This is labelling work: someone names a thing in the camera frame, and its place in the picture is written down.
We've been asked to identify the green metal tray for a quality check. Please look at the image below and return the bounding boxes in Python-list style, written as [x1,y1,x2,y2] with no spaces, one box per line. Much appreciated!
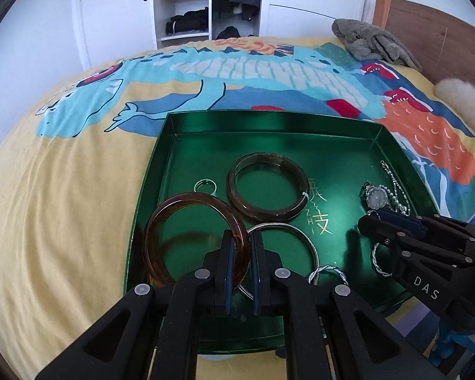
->
[124,111,443,359]

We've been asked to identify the white door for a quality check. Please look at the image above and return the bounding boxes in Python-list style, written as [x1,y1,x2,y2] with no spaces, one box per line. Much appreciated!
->
[73,0,159,70]

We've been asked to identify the thin metal bangle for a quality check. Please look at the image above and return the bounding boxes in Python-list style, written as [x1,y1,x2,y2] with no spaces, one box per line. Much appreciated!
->
[237,223,320,301]

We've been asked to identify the twisted silver hoop bracelet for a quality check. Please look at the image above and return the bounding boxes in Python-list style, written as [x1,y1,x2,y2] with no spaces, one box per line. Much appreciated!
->
[308,264,349,286]
[372,241,394,278]

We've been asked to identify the yellow dinosaur print blanket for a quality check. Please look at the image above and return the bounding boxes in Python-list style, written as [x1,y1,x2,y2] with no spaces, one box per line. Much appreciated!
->
[0,35,475,380]

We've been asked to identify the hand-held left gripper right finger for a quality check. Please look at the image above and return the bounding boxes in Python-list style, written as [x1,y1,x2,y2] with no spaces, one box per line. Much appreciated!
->
[251,230,446,380]

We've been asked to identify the grey towel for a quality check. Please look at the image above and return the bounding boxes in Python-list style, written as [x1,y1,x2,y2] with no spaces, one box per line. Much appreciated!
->
[332,18,422,73]

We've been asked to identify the white fur collar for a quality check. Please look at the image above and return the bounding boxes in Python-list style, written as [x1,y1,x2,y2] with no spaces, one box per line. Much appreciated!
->
[435,79,475,139]

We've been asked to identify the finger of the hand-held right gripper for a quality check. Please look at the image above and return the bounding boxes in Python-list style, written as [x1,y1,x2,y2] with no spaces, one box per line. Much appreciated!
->
[358,216,475,275]
[365,210,475,252]

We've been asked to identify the small clear ring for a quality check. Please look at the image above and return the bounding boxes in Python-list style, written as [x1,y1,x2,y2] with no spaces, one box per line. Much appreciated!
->
[194,179,217,197]

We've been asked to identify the white wardrobe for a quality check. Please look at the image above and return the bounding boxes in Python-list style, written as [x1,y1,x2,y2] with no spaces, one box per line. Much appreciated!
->
[150,0,371,48]

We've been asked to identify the dark brown bangle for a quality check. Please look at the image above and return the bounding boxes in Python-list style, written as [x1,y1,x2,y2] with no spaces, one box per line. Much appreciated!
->
[226,152,310,223]

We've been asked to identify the orange translucent bangle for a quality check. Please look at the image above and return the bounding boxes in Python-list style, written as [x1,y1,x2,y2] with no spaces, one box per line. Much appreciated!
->
[143,192,251,288]

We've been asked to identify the folded black clothes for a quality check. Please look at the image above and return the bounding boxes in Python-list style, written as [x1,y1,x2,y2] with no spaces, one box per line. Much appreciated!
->
[165,8,211,35]

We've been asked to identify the silver chain bracelet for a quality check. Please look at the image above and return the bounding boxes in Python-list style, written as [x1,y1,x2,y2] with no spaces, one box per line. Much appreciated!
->
[380,160,411,218]

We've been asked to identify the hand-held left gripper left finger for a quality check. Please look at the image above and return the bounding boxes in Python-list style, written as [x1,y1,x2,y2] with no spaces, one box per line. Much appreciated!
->
[35,230,238,380]

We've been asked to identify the black bag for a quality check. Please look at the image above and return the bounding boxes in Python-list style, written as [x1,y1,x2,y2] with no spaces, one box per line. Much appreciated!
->
[215,26,244,41]

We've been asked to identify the wooden bed headboard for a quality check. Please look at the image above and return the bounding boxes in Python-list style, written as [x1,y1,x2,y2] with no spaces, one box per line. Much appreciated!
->
[372,0,475,92]

